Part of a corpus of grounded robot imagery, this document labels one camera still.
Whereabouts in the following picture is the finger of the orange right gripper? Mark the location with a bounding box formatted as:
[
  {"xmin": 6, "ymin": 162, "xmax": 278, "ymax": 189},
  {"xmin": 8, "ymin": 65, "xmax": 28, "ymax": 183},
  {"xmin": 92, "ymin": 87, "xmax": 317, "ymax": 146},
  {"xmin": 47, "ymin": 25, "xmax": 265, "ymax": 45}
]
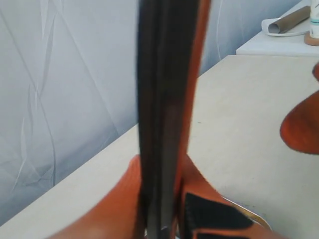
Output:
[{"xmin": 280, "ymin": 92, "xmax": 319, "ymax": 155}]

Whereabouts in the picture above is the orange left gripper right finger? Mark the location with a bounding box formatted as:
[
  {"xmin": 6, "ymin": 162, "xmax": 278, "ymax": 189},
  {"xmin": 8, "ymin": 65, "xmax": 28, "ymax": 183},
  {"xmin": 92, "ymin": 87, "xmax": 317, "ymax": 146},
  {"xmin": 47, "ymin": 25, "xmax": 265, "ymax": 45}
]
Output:
[{"xmin": 178, "ymin": 153, "xmax": 285, "ymax": 239}]

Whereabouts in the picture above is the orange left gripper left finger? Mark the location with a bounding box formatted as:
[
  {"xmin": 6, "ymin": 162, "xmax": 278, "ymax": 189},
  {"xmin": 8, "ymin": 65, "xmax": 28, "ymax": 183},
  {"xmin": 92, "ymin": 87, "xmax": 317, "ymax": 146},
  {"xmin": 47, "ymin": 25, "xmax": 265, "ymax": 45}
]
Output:
[{"xmin": 51, "ymin": 155, "xmax": 145, "ymax": 239}]

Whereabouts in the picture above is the stainless steel lunch box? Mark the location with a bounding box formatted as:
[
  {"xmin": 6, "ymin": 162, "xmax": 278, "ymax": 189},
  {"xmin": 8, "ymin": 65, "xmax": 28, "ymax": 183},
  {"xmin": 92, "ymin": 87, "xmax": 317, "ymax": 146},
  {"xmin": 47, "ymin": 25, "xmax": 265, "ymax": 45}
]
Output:
[{"xmin": 222, "ymin": 196, "xmax": 272, "ymax": 230}]

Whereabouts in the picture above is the dark transparent lunch box lid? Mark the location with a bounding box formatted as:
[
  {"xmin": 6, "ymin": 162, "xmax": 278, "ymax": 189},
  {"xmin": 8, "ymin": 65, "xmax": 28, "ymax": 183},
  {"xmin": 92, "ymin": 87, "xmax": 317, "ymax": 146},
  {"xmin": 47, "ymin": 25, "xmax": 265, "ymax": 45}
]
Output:
[{"xmin": 137, "ymin": 0, "xmax": 211, "ymax": 239}]

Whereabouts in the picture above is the white side table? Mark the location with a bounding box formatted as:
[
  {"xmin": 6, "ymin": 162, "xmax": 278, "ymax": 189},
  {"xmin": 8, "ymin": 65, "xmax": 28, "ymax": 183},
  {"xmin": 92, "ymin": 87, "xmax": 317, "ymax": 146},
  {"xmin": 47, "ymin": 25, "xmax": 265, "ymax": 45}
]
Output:
[{"xmin": 236, "ymin": 32, "xmax": 319, "ymax": 57}]

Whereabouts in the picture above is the white bottle on coaster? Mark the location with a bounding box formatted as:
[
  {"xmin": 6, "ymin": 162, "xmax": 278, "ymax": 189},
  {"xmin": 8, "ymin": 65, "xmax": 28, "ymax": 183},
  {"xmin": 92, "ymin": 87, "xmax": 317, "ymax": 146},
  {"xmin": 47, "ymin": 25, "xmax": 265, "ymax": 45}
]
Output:
[{"xmin": 304, "ymin": 0, "xmax": 319, "ymax": 46}]

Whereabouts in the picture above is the cardboard tube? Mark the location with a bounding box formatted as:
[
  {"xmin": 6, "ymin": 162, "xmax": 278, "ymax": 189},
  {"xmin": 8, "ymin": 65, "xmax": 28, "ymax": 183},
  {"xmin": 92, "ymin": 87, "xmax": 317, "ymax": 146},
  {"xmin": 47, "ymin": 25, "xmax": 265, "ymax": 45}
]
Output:
[{"xmin": 268, "ymin": 5, "xmax": 311, "ymax": 34}]

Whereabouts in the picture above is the blue-grey backdrop cloth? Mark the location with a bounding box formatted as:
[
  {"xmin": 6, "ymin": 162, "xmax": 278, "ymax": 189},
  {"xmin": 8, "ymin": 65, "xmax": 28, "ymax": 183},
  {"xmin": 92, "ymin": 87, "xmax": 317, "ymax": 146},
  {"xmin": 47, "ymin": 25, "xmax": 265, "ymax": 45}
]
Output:
[{"xmin": 0, "ymin": 0, "xmax": 302, "ymax": 226}]

